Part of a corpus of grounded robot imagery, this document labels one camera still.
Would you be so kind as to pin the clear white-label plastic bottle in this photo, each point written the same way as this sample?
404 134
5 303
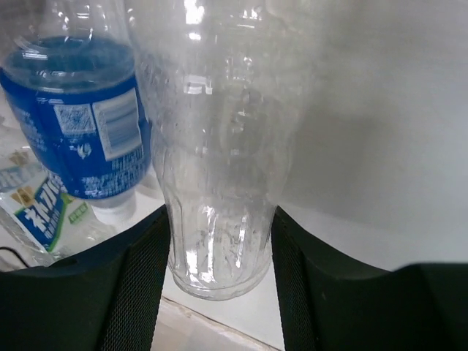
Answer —
37 214

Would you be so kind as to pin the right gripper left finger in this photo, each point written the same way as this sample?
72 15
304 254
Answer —
105 298

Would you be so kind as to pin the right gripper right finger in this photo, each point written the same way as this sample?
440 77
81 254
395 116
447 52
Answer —
331 301

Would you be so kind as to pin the clear unlabelled plastic bottle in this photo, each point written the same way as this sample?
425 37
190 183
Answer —
225 84

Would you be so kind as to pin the blue label plastic bottle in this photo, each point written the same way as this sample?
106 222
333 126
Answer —
68 73

